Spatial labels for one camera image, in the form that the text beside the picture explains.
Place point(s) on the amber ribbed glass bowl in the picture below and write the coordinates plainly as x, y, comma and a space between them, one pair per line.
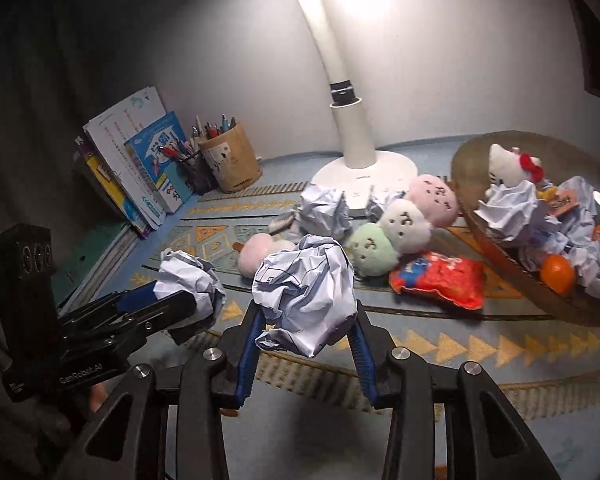
505, 280

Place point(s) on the white cat plush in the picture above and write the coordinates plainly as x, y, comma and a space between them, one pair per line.
507, 165

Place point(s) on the blue workbook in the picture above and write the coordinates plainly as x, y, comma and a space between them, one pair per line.
155, 170

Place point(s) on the beige pen holder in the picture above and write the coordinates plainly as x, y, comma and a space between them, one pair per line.
232, 160

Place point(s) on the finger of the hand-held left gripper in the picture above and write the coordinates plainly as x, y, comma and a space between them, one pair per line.
165, 310
135, 297

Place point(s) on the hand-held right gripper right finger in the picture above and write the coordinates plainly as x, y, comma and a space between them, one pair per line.
366, 360

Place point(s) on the black mesh pen holder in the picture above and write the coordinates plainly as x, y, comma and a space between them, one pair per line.
200, 175

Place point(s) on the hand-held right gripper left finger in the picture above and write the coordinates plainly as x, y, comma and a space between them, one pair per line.
247, 360

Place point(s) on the bunch of red pens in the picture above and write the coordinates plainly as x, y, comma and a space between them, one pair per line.
177, 151

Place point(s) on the red snack packet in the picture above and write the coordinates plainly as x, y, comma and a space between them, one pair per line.
440, 280

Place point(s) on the flat green books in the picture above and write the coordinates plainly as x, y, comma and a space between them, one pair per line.
100, 245

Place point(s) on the small grey paper scrap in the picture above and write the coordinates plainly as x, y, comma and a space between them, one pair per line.
385, 205
282, 222

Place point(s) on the person's left hand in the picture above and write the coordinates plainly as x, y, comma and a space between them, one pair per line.
100, 397

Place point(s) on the white paper booklet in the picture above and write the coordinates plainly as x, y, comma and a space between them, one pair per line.
115, 135

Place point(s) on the orange mandarin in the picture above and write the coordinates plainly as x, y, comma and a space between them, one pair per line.
557, 272

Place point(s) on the white paper ball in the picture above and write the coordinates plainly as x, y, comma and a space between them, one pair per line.
325, 210
305, 290
190, 275

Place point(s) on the pile of paper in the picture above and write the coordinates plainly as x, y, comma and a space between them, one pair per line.
510, 210

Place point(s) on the white desk lamp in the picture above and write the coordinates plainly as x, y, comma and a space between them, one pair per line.
352, 135

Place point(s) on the yellow book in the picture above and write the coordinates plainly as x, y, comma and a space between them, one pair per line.
112, 190

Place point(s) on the plain dango plush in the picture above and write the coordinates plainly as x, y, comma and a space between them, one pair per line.
257, 255

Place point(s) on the dango plush with faces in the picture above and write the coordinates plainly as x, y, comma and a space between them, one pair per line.
405, 225

